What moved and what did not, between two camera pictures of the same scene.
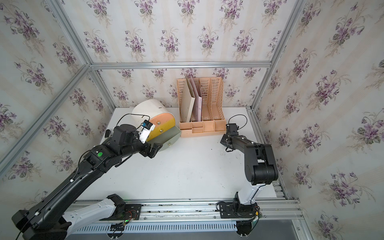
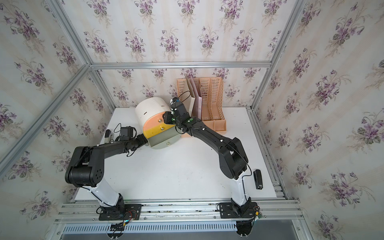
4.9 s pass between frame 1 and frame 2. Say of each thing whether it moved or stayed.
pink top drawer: stayed
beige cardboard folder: stayed
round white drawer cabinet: stayed
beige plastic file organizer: stayed
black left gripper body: moved
